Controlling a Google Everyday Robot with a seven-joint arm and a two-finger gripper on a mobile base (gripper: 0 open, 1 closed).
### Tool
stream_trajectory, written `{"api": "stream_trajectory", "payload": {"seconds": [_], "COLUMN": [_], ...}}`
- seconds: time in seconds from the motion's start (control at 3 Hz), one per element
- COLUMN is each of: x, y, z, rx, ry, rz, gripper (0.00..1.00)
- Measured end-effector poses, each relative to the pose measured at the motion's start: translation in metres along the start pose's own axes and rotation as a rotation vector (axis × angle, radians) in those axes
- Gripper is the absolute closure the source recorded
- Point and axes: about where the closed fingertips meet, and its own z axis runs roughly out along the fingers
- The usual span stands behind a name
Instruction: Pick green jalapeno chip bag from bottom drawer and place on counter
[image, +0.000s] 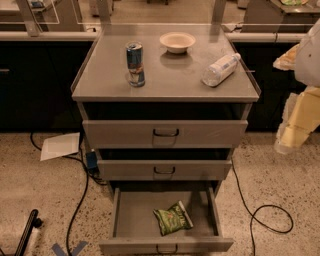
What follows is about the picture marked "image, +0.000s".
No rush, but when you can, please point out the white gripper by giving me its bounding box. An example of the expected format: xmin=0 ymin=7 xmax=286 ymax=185
xmin=273 ymin=85 xmax=320 ymax=156

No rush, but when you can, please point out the green jalapeno chip bag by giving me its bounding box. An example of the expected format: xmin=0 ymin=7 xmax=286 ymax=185
xmin=153 ymin=200 xmax=194 ymax=236

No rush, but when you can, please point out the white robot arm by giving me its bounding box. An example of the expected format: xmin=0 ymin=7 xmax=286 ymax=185
xmin=273 ymin=20 xmax=320 ymax=154

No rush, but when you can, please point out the grey drawer cabinet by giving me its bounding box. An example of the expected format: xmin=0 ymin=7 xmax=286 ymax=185
xmin=72 ymin=24 xmax=259 ymax=193

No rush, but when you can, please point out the grey bottom drawer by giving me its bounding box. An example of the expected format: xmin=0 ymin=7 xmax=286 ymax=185
xmin=98 ymin=187 xmax=235 ymax=256

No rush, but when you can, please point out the grey top drawer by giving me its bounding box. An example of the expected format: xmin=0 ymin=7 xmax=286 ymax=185
xmin=83 ymin=120 xmax=248 ymax=149

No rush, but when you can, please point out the clear plastic water bottle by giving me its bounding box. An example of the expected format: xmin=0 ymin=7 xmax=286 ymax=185
xmin=201 ymin=53 xmax=241 ymax=87

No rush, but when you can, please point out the white paper bowl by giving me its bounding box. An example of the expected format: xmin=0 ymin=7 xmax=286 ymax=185
xmin=160 ymin=32 xmax=196 ymax=54

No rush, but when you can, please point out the blue energy drink can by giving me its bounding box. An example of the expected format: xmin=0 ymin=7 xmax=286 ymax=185
xmin=126 ymin=41 xmax=145 ymax=87

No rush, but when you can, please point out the blue power adapter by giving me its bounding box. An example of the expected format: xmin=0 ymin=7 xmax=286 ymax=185
xmin=86 ymin=151 xmax=98 ymax=170

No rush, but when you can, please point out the white paper sheet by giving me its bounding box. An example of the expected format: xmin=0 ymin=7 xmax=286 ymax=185
xmin=40 ymin=132 xmax=80 ymax=161

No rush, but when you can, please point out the black stand foot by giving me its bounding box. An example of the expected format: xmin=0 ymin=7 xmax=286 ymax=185
xmin=14 ymin=209 xmax=43 ymax=256

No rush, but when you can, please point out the black floor cable right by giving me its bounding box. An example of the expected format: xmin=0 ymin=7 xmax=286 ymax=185
xmin=231 ymin=159 xmax=295 ymax=256

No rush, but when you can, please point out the black floor cable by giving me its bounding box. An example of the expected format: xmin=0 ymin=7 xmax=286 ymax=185
xmin=231 ymin=159 xmax=295 ymax=256
xmin=29 ymin=131 xmax=108 ymax=256

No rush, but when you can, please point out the black floor cable left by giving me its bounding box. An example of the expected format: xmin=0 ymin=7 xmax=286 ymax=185
xmin=29 ymin=131 xmax=108 ymax=256

